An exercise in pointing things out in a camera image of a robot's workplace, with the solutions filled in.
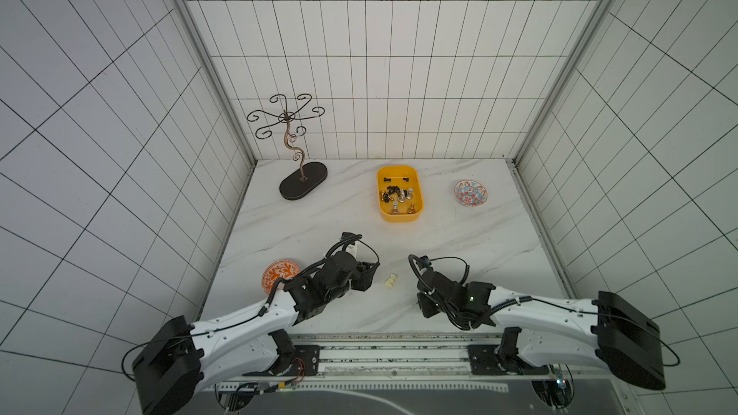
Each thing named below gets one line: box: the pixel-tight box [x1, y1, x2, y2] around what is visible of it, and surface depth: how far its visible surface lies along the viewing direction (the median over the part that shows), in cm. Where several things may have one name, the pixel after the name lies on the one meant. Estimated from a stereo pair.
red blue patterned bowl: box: [453, 179, 489, 207], surface depth 109 cm
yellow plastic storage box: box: [376, 165, 425, 223], surface depth 109 cm
